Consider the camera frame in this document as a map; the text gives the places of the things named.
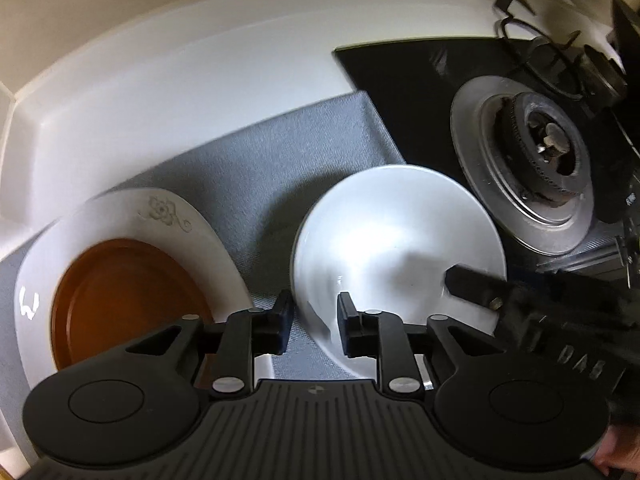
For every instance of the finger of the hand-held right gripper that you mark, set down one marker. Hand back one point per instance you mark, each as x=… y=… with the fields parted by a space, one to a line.
x=472 y=286

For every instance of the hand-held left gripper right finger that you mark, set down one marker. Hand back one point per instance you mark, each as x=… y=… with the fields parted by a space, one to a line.
x=345 y=325

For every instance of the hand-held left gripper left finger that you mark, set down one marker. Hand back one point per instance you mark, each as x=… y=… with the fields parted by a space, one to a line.
x=285 y=324

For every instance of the white bowl with dark-patterned rim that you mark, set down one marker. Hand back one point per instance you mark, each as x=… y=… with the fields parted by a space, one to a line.
x=390 y=220

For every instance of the brown round plate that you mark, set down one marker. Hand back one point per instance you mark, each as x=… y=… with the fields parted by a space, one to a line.
x=125 y=290

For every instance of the white square flower plate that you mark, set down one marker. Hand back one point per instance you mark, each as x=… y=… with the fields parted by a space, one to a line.
x=125 y=215

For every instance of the person's right hand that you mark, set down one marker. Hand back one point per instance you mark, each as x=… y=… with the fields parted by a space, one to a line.
x=612 y=455

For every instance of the round metal stove burner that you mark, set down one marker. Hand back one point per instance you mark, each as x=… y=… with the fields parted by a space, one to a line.
x=520 y=160

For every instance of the grey mat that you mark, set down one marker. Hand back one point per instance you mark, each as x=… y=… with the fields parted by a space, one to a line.
x=280 y=160

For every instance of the black glass gas stove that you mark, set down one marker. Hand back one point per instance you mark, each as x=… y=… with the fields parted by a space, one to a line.
x=415 y=67

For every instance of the black pan support grate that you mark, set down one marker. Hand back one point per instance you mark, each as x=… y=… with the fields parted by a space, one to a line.
x=550 y=50

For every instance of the dark wok with glass lid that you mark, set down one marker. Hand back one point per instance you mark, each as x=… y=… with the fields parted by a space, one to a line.
x=627 y=25

